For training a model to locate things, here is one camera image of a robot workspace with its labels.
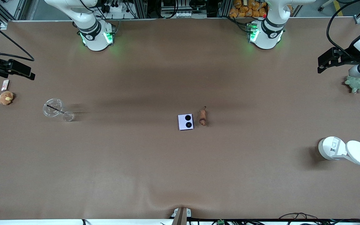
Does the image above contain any brown lion statue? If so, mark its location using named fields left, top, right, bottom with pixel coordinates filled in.
left=199, top=106, right=208, bottom=127

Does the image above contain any white phone with black lenses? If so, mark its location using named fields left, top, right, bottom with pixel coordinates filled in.
left=178, top=114, right=194, bottom=131

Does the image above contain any green plush turtle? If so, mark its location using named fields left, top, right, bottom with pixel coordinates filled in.
left=345, top=76, right=360, bottom=94

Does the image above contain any brown plush toy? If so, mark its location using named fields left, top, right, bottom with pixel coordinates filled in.
left=0, top=91, right=14, bottom=105

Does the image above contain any clear glass dish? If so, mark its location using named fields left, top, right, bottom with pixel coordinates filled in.
left=43, top=99, right=64, bottom=118

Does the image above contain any thin black stick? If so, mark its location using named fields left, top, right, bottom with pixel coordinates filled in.
left=47, top=105, right=65, bottom=114

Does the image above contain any white lidded bin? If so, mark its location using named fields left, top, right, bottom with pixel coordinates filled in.
left=318, top=137, right=360, bottom=168

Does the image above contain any orange plush toy pile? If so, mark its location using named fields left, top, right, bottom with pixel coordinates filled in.
left=229, top=0, right=267, bottom=18

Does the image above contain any white power strip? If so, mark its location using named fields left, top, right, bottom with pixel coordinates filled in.
left=104, top=2, right=128, bottom=13

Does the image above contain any white electronics box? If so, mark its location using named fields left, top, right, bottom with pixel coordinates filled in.
left=161, top=0, right=197, bottom=18

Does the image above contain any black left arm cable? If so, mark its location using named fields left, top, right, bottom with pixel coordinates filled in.
left=326, top=0, right=357, bottom=57

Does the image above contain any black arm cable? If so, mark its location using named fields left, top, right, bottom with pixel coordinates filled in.
left=326, top=0, right=357, bottom=57
left=0, top=16, right=35, bottom=62

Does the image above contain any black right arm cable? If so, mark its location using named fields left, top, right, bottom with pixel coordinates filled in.
left=0, top=16, right=35, bottom=62

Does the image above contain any black floor cable bundle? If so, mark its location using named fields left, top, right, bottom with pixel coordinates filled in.
left=278, top=212, right=360, bottom=225

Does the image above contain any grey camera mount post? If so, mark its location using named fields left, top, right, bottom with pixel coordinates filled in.
left=171, top=207, right=192, bottom=225

